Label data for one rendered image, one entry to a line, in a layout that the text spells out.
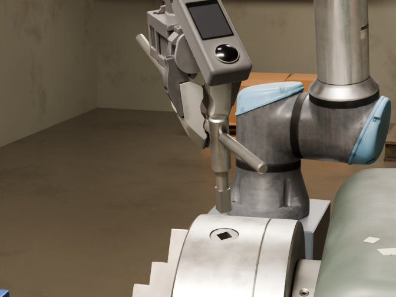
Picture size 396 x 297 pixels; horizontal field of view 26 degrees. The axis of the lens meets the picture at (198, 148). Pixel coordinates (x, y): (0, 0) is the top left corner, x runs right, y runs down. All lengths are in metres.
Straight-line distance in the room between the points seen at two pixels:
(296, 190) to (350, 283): 0.70
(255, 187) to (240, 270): 0.55
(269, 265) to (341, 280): 0.14
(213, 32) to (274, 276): 0.27
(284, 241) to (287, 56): 7.50
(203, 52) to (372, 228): 0.28
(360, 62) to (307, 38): 7.01
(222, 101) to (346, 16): 0.45
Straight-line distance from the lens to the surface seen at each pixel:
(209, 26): 0.88
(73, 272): 4.40
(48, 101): 8.10
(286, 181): 1.49
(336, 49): 1.38
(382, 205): 1.06
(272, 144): 1.47
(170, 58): 0.91
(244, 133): 1.48
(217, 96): 0.95
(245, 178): 1.50
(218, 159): 0.94
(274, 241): 0.98
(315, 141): 1.43
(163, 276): 1.09
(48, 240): 4.91
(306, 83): 7.71
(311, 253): 1.46
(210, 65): 0.85
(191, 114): 0.95
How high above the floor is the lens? 1.55
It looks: 13 degrees down
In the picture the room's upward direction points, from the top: straight up
